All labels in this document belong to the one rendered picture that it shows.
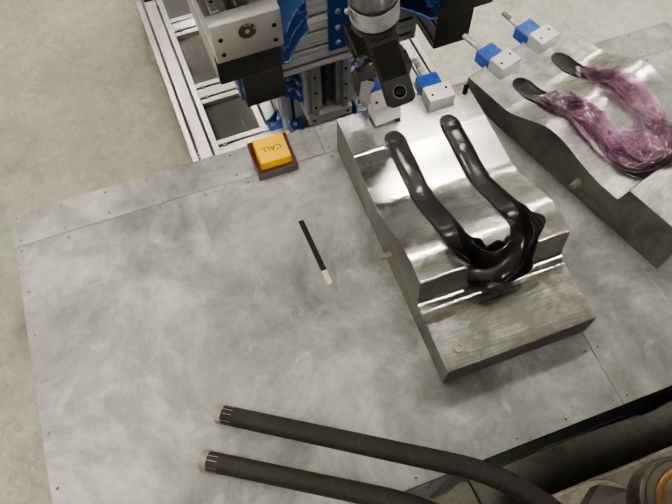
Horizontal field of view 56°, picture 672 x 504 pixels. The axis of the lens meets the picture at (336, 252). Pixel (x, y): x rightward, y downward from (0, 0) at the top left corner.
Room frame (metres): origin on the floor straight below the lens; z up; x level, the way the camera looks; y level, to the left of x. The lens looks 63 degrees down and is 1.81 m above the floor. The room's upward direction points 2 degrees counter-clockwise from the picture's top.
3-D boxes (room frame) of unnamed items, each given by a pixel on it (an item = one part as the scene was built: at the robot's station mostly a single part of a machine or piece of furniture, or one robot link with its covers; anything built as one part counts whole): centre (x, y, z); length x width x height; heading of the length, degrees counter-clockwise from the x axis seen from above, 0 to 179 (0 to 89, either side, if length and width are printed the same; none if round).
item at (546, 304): (0.56, -0.21, 0.87); 0.50 x 0.26 x 0.14; 19
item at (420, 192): (0.58, -0.22, 0.92); 0.35 x 0.16 x 0.09; 19
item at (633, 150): (0.75, -0.52, 0.90); 0.26 x 0.18 x 0.08; 36
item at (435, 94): (0.83, -0.18, 0.89); 0.13 x 0.05 x 0.05; 18
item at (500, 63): (0.94, -0.31, 0.86); 0.13 x 0.05 x 0.05; 36
